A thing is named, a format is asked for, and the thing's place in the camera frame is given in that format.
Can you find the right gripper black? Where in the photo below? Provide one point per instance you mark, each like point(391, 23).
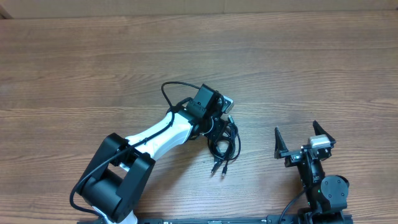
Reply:
point(295, 155)

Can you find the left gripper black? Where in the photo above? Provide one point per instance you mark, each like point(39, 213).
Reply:
point(219, 119)

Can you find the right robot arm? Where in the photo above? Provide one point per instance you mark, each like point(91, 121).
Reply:
point(324, 197)

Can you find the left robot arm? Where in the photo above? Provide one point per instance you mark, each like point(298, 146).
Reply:
point(114, 180)

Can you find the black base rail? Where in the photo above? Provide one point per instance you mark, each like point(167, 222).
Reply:
point(270, 219)

